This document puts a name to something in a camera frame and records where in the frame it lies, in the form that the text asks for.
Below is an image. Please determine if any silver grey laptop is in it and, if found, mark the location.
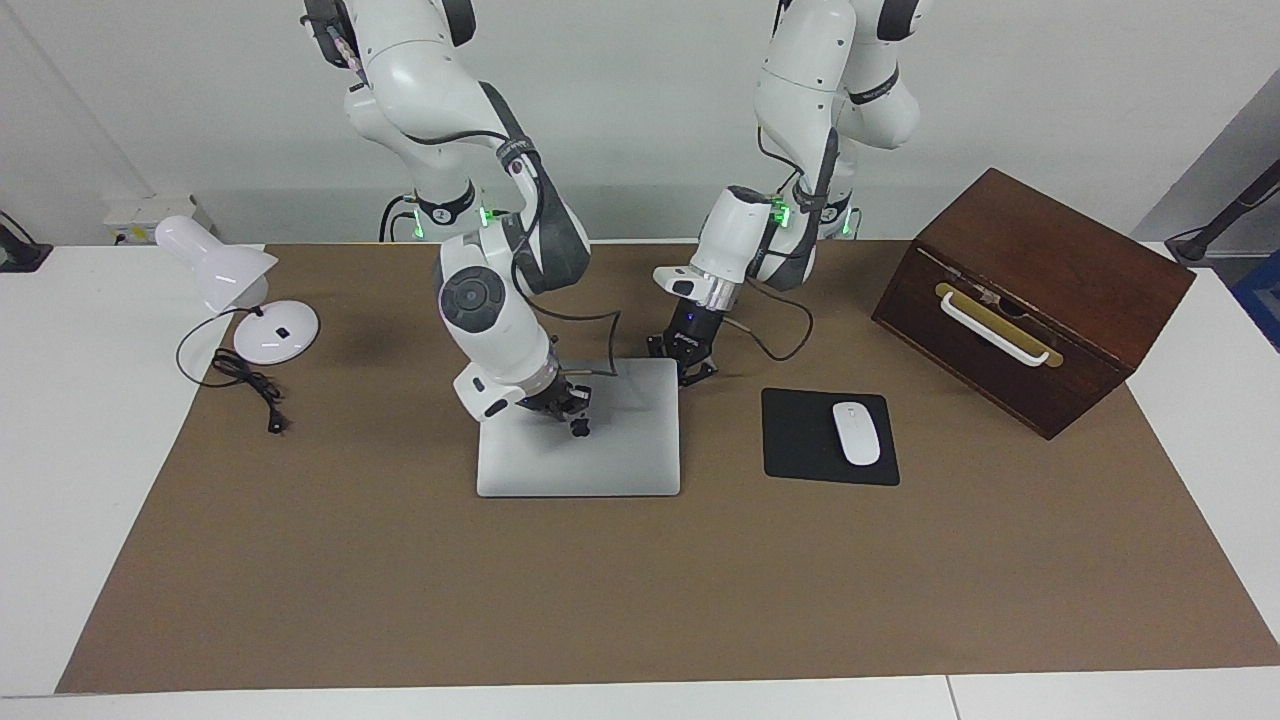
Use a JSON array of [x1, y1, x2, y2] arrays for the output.
[[476, 357, 682, 499]]

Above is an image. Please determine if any black mouse pad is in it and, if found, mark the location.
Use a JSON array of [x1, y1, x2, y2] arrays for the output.
[[761, 388, 901, 487]]

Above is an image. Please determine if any white computer mouse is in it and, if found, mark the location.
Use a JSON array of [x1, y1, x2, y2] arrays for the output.
[[832, 401, 882, 467]]

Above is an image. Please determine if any brown paper table mat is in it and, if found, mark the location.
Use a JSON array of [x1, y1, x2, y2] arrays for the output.
[[55, 240, 1280, 694]]

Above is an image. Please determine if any white desk lamp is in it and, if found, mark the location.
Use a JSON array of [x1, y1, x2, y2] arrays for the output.
[[155, 215, 321, 366]]

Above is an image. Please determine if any dark brown wooden box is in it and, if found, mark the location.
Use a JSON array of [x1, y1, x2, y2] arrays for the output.
[[871, 167, 1197, 441]]

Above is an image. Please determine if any white power strip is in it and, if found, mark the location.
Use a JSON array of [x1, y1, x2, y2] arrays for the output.
[[105, 195, 216, 246]]

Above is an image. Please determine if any blue crate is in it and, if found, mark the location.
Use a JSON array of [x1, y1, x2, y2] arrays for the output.
[[1233, 250, 1280, 353]]

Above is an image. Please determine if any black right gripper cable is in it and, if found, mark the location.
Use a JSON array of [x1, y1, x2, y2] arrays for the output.
[[510, 240, 621, 379]]

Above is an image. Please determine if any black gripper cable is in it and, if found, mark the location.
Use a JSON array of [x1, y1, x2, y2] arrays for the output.
[[725, 275, 814, 361], [510, 240, 621, 379]]

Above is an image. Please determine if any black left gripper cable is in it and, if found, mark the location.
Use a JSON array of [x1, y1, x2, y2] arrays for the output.
[[725, 275, 814, 361]]

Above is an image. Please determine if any white box handle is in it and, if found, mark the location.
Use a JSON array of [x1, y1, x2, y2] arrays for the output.
[[940, 291, 1051, 367]]

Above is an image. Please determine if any gold handle plate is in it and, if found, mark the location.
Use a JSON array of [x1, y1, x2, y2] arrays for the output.
[[934, 282, 1064, 369]]

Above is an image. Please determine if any black camera stand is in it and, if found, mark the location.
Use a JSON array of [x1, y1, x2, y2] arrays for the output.
[[1165, 160, 1280, 266], [0, 210, 53, 273]]

